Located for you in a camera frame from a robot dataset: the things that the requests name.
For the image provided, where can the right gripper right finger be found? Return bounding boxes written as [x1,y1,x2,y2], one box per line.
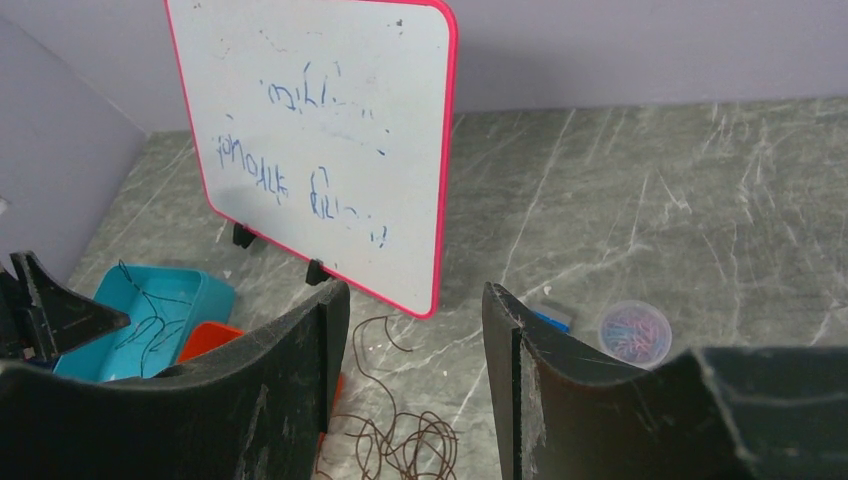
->
[482,283,847,479]

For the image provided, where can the clear plastic cup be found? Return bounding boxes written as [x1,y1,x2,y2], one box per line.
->
[598,300,673,369]

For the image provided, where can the light blue tray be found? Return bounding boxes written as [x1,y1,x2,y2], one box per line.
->
[53,262,236,383]

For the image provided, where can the brown cables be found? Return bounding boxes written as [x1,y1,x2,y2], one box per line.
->
[314,314,460,480]

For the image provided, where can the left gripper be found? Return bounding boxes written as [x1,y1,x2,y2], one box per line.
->
[1,251,130,360]

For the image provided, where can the black thin cable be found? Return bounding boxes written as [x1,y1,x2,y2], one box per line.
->
[112,260,197,380]

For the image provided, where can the blue small block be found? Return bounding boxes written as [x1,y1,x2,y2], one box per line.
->
[530,304,571,334]

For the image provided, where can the pink framed whiteboard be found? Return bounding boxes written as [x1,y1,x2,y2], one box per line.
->
[165,1,459,318]

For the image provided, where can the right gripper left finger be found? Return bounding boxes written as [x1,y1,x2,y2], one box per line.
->
[1,281,350,479]

